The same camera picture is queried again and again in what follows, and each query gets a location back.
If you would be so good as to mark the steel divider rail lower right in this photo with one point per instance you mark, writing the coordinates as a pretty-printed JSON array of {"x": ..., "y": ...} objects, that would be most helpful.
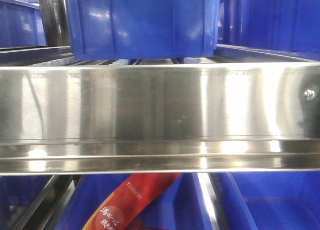
[{"x": 212, "y": 201}]

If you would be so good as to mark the dark blue bin lower left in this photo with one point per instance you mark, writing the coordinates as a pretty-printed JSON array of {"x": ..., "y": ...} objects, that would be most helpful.
[{"x": 19, "y": 191}]

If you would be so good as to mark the dark blue bin upper right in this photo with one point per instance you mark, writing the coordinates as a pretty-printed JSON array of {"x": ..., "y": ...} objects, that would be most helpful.
[{"x": 291, "y": 26}]

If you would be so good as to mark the dark blue bin upper left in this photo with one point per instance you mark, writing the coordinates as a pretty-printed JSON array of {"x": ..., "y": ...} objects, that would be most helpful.
[{"x": 20, "y": 25}]

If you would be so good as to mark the steel divider rail lower left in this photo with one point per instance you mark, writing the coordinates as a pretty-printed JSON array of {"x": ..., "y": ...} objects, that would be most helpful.
[{"x": 46, "y": 208}]

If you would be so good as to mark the steel divider rail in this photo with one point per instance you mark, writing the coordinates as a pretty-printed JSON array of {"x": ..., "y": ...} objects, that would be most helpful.
[
  {"x": 46, "y": 208},
  {"x": 212, "y": 201}
]

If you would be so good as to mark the dark blue bin lower right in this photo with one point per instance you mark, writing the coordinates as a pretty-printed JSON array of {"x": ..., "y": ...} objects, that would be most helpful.
[{"x": 270, "y": 200}]

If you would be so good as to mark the dark blue bin lower middle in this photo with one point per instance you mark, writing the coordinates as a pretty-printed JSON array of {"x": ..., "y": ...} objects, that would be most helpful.
[{"x": 181, "y": 206}]

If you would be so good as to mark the dark blue bin upper middle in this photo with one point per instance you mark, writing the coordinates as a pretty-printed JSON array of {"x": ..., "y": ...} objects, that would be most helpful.
[{"x": 142, "y": 29}]

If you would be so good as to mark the shiny round rail screw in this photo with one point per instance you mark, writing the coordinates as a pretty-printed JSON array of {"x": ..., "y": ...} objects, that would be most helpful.
[{"x": 309, "y": 94}]

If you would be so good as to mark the dark blue bin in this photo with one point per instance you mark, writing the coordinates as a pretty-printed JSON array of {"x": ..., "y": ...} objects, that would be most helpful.
[
  {"x": 291, "y": 26},
  {"x": 20, "y": 25},
  {"x": 270, "y": 200},
  {"x": 19, "y": 191},
  {"x": 142, "y": 29},
  {"x": 181, "y": 206}
]

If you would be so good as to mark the stainless steel shelf front rail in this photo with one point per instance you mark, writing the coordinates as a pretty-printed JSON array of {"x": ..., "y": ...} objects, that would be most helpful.
[{"x": 159, "y": 118}]

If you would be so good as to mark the red printed snack bag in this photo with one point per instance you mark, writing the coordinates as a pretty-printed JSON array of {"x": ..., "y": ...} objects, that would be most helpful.
[{"x": 129, "y": 199}]

